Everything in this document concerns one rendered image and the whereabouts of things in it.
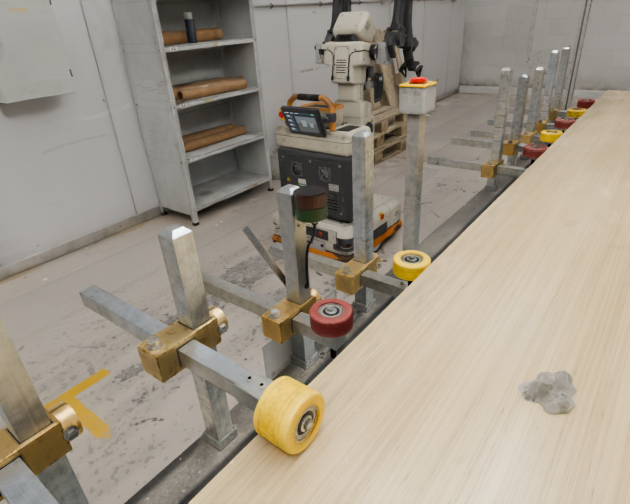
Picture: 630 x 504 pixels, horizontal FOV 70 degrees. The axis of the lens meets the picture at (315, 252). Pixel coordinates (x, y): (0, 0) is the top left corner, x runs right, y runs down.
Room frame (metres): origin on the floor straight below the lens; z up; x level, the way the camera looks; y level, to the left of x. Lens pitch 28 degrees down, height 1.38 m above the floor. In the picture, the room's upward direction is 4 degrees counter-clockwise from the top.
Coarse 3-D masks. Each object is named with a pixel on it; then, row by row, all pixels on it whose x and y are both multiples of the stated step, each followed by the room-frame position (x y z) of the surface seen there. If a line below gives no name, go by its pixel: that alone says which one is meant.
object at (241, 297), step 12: (204, 276) 0.90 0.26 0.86; (204, 288) 0.88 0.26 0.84; (216, 288) 0.86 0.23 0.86; (228, 288) 0.84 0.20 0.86; (240, 288) 0.84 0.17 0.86; (228, 300) 0.83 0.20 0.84; (240, 300) 0.81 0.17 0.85; (252, 300) 0.79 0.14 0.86; (264, 300) 0.79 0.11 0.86; (252, 312) 0.79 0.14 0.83; (264, 312) 0.76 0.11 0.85; (300, 312) 0.74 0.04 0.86; (300, 324) 0.70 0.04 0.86; (312, 336) 0.68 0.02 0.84; (336, 348) 0.65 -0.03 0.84
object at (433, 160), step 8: (432, 160) 1.86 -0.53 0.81; (440, 160) 1.83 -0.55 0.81; (448, 160) 1.81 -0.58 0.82; (456, 160) 1.80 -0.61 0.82; (464, 160) 1.79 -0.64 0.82; (464, 168) 1.77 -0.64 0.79; (472, 168) 1.75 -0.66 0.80; (480, 168) 1.73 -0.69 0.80; (504, 168) 1.67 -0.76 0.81; (512, 168) 1.65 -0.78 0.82; (520, 168) 1.64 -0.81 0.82
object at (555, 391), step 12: (564, 372) 0.47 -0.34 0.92; (528, 384) 0.46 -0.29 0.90; (540, 384) 0.45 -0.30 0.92; (552, 384) 0.45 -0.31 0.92; (564, 384) 0.45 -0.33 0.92; (528, 396) 0.44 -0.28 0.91; (540, 396) 0.44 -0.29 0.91; (552, 396) 0.44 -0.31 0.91; (564, 396) 0.43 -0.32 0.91; (552, 408) 0.42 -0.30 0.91; (564, 408) 0.42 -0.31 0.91
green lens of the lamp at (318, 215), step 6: (294, 210) 0.74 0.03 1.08; (300, 210) 0.72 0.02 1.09; (312, 210) 0.72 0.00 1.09; (318, 210) 0.72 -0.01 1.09; (324, 210) 0.73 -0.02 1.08; (300, 216) 0.72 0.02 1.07; (306, 216) 0.72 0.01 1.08; (312, 216) 0.71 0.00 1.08; (318, 216) 0.72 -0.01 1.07; (324, 216) 0.72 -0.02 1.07; (306, 222) 0.72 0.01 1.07; (312, 222) 0.71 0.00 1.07
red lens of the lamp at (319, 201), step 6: (324, 192) 0.73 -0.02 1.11; (294, 198) 0.73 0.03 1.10; (300, 198) 0.72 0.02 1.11; (306, 198) 0.72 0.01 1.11; (312, 198) 0.71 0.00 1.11; (318, 198) 0.72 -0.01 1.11; (324, 198) 0.73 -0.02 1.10; (294, 204) 0.74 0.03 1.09; (300, 204) 0.72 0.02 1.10; (306, 204) 0.72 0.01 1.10; (312, 204) 0.71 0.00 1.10; (318, 204) 0.72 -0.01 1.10; (324, 204) 0.73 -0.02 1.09
